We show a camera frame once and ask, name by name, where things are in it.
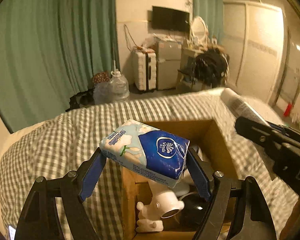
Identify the blue tissue pack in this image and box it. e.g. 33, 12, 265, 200
100, 119, 190, 188

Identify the black clothes pile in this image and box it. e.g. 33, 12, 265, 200
193, 48, 229, 88

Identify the smartphone with lit screen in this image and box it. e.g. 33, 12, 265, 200
8, 225, 16, 240

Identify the red bottle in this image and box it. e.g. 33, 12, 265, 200
283, 103, 293, 117

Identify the brown cardboard box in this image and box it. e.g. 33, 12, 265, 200
121, 120, 238, 239

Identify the clear water jug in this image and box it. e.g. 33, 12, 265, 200
109, 69, 130, 101

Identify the white suitcase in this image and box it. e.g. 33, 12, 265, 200
132, 49, 157, 91

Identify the brown patterned bag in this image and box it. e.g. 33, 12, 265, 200
91, 72, 110, 85

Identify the wall-mounted black television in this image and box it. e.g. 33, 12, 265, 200
151, 6, 190, 33

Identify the white cream tube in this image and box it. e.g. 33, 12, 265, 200
221, 88, 269, 126

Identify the green curtain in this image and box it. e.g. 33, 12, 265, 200
193, 0, 224, 44
0, 0, 120, 132

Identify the black square box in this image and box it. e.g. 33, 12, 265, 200
175, 192, 210, 231

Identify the small grey refrigerator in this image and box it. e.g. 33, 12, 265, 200
155, 41, 181, 90

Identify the white hair dryer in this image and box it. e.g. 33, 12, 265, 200
135, 172, 191, 234

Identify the oval white vanity mirror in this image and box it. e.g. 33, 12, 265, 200
190, 16, 209, 46

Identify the white wardrobe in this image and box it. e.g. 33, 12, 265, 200
222, 1, 285, 103

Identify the checkered bed duvet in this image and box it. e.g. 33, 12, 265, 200
0, 89, 298, 232

